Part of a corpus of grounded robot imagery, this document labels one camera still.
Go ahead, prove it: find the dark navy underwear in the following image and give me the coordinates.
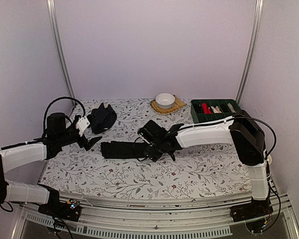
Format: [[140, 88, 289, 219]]
[[87, 103, 117, 134]]

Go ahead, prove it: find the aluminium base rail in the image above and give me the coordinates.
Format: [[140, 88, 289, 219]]
[[11, 193, 299, 239]]

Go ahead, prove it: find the cream plastic cup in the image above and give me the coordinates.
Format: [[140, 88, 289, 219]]
[[267, 154, 272, 165]]

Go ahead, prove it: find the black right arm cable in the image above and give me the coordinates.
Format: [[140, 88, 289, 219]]
[[133, 117, 277, 162]]

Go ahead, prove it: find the right aluminium frame post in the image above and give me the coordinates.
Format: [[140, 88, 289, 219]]
[[236, 0, 264, 104]]

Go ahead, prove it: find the woven straw mat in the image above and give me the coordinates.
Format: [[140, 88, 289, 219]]
[[150, 93, 186, 115]]

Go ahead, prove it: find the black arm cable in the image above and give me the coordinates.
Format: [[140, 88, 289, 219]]
[[41, 97, 87, 140], [133, 117, 277, 162]]

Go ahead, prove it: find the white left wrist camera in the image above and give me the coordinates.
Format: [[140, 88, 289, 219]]
[[75, 116, 90, 137]]

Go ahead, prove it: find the left aluminium frame post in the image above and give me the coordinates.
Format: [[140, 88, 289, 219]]
[[46, 0, 75, 98]]

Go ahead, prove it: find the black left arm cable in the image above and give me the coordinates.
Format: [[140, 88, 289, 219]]
[[41, 97, 87, 140]]

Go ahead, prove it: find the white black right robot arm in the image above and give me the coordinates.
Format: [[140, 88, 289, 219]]
[[138, 110, 273, 222]]

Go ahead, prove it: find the white ceramic bowl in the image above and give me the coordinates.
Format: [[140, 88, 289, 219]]
[[155, 93, 175, 109]]

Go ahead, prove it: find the green compartment organizer box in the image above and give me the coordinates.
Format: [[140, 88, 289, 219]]
[[190, 99, 241, 123]]

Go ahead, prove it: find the aluminium frame post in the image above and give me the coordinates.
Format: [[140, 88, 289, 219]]
[[46, 0, 75, 98], [236, 0, 264, 104]]

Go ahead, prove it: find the black striped underwear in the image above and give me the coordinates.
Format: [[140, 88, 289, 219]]
[[101, 141, 148, 159]]

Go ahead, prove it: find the floral tablecloth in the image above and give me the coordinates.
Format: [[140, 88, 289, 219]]
[[39, 99, 251, 200]]

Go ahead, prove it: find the red rolled cloth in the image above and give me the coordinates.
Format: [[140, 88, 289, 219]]
[[201, 103, 212, 115]]

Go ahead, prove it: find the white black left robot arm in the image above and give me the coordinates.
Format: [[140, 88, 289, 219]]
[[0, 113, 101, 216]]

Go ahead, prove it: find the beige rolled cloth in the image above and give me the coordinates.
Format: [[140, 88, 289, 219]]
[[211, 106, 222, 114]]

